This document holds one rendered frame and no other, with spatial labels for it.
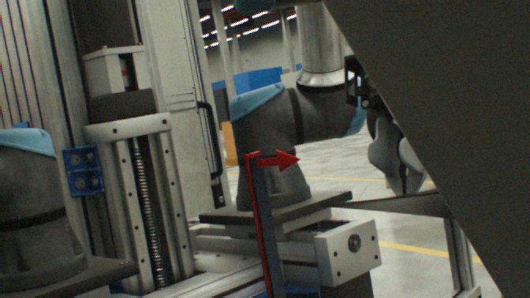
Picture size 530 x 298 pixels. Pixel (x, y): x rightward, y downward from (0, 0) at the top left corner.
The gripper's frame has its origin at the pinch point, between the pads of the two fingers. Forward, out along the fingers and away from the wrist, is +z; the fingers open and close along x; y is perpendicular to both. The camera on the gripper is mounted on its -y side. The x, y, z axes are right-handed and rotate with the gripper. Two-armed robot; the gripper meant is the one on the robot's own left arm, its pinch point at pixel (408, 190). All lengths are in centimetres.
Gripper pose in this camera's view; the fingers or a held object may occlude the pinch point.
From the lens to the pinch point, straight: 74.5
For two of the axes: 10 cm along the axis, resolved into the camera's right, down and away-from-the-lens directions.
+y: -6.2, -1.3, -7.7
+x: 7.8, -0.9, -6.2
